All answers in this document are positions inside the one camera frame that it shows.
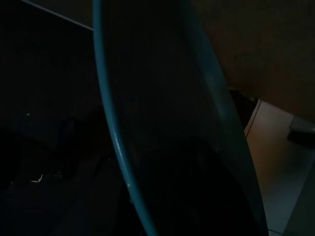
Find blue plate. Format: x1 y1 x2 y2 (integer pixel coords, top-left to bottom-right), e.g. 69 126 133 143
92 0 269 236

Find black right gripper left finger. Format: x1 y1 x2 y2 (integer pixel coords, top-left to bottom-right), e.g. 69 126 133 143
81 148 148 236

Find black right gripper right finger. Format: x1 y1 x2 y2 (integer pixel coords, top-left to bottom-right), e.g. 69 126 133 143
137 139 249 236

